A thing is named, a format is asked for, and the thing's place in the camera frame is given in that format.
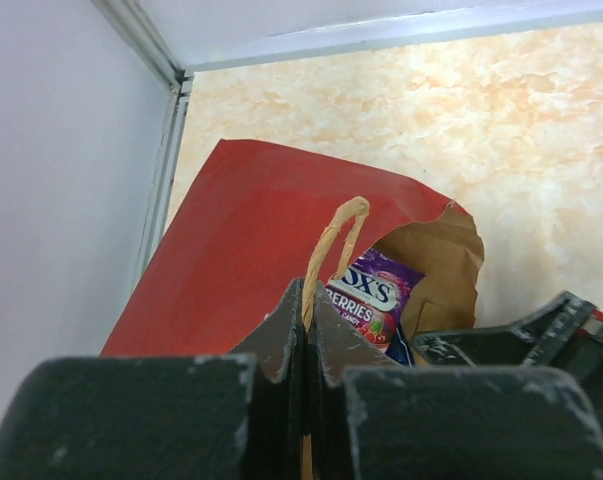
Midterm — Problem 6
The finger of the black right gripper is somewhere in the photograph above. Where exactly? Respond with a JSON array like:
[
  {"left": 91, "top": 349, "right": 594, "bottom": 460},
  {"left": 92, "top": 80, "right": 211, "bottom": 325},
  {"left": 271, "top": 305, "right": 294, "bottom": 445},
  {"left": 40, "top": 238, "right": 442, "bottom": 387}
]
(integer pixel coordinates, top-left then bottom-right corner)
[{"left": 414, "top": 292, "right": 603, "bottom": 370}]

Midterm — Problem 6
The red paper bag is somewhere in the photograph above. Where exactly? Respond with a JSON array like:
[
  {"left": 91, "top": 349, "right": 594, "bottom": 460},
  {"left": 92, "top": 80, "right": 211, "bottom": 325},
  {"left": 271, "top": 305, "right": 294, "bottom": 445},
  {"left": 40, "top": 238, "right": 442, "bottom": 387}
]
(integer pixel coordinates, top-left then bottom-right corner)
[{"left": 102, "top": 140, "right": 484, "bottom": 356}]

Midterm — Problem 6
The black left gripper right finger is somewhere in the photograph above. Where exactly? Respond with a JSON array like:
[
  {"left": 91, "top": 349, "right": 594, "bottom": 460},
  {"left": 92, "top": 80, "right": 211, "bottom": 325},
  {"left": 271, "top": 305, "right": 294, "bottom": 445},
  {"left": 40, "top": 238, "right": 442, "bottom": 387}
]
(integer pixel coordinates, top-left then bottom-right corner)
[{"left": 308, "top": 288, "right": 603, "bottom": 479}]

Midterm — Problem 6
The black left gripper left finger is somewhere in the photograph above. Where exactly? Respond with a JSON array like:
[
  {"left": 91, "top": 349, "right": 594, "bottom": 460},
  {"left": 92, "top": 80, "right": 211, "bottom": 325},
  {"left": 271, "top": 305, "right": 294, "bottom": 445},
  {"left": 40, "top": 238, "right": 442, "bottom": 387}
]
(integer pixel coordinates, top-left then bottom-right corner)
[{"left": 0, "top": 279, "right": 304, "bottom": 479}]

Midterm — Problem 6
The blue snack packet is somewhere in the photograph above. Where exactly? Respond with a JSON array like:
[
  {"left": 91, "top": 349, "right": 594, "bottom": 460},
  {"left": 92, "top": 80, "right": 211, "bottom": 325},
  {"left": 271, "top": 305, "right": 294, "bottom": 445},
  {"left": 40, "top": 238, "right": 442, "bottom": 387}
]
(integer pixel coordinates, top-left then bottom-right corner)
[{"left": 385, "top": 323, "right": 416, "bottom": 367}]

